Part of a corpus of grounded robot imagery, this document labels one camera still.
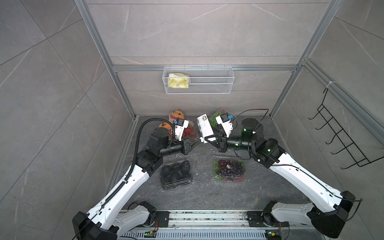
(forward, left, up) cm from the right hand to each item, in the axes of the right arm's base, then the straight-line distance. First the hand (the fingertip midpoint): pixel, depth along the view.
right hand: (207, 139), depth 62 cm
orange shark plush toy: (+41, +21, -27) cm, 54 cm away
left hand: (+1, +2, -2) cm, 3 cm away
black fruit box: (-3, +16, -30) cm, 34 cm away
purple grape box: (0, -14, -28) cm, 31 cm away
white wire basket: (+54, -1, -6) cm, 54 cm away
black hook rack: (-6, -62, -4) cm, 63 cm away
